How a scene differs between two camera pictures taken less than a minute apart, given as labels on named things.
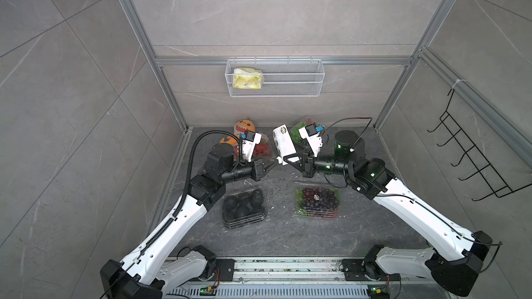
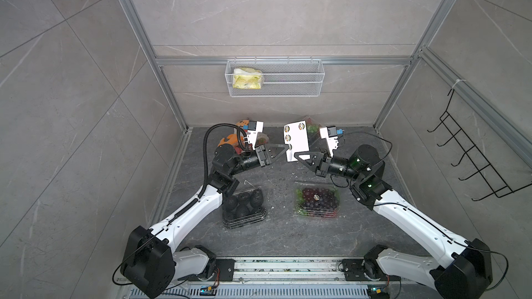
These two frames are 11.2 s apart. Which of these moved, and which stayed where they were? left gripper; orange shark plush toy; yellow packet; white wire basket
Moved: left gripper
Stayed: white wire basket; yellow packet; orange shark plush toy
